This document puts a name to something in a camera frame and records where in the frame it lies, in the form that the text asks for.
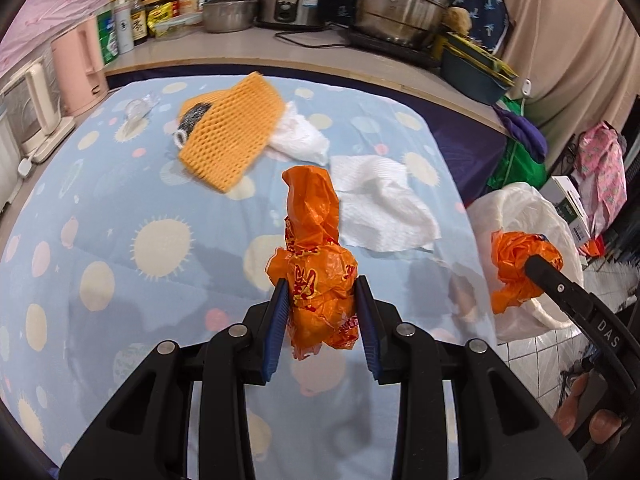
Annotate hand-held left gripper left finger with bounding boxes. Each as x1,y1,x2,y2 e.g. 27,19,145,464
59,277,291,480

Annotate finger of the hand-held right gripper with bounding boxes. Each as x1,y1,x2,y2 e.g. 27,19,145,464
522,255,596,326

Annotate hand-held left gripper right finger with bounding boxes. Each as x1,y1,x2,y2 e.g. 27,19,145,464
354,275,588,480

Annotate orange plastic bag blue print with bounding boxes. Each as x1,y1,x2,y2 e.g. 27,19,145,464
490,230,564,316

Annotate orange plastic bag red print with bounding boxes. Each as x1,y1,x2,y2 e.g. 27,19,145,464
266,164,362,361

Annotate white trash bin bag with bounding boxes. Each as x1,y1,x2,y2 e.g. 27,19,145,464
470,182,586,343

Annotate orange foam net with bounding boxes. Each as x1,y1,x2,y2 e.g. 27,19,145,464
177,72,287,192

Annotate clear plastic bag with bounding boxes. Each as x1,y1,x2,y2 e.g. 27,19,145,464
120,92,161,133

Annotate person's right hand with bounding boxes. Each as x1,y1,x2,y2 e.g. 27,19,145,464
552,375,623,441

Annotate white printed carton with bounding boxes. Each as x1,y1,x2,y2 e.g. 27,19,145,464
550,175,593,251

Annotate green plastic bag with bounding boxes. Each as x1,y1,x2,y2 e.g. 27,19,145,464
487,95,548,201

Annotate pink floral garment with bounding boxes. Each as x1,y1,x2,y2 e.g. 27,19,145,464
577,122,628,238

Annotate blue printed tablecloth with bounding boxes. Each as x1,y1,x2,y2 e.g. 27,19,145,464
0,77,496,471

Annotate flat white paper towel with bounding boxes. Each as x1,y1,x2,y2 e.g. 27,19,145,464
330,155,442,253

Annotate purple cloth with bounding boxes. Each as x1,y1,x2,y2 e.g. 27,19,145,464
492,102,548,163

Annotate crumpled white tissue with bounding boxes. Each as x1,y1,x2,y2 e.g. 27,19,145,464
270,101,331,166

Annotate dark blue basin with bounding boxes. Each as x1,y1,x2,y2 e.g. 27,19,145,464
440,47,511,106

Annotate black and white bundle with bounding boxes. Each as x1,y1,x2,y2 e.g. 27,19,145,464
173,102,211,152

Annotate beige curtain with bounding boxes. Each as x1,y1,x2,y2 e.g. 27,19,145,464
492,0,640,176

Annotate black induction cooker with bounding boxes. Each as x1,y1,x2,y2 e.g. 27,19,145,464
345,27,443,68

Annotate brown loofah sponge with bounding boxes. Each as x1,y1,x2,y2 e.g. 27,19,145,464
442,7,473,36

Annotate clear food container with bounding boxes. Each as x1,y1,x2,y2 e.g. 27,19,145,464
155,12,203,41

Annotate small steel pot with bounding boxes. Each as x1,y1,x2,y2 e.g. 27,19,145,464
202,0,258,34

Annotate large steel steamer pot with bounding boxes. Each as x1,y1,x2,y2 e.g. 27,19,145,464
350,0,481,51

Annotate pink electric kettle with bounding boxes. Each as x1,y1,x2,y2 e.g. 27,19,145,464
51,15,108,117

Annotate yellow packet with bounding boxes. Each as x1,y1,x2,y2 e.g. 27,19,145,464
147,5,173,36

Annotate white glass kettle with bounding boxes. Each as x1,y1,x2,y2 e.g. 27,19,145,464
0,57,76,163

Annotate white bottle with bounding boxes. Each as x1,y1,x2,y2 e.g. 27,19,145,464
114,2,136,53

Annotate soy sauce bottle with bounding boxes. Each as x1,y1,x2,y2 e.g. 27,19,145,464
129,0,149,46

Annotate white cable with switch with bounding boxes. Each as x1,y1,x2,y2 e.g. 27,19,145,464
517,35,538,116

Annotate black power cable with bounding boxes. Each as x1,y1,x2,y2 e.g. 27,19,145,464
274,27,351,51

